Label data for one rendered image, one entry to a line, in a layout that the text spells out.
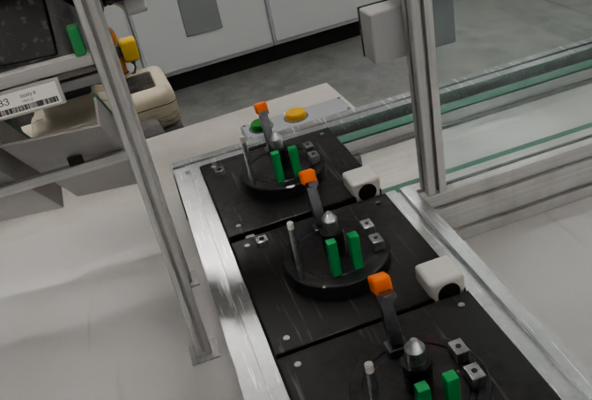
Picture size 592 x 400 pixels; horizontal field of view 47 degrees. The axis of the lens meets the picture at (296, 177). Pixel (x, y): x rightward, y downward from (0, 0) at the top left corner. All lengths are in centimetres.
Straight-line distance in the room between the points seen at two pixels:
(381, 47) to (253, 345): 42
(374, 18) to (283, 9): 334
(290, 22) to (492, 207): 329
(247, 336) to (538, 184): 52
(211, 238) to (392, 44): 39
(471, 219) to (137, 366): 54
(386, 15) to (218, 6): 324
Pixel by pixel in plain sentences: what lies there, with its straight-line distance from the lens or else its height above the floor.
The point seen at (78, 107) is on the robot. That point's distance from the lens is 177.
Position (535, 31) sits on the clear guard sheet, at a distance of 102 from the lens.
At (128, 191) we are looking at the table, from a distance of 143.
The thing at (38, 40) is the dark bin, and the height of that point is 133.
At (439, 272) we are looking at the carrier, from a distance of 83.
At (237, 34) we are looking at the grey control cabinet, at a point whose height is 24.
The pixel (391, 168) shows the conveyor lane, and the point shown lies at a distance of 118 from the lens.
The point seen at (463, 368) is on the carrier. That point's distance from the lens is 71.
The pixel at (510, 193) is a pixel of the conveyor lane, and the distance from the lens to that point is 109.
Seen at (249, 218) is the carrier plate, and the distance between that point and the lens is 102.
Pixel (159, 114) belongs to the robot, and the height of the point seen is 74.
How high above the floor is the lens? 152
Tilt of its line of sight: 30 degrees down
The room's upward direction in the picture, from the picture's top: 12 degrees counter-clockwise
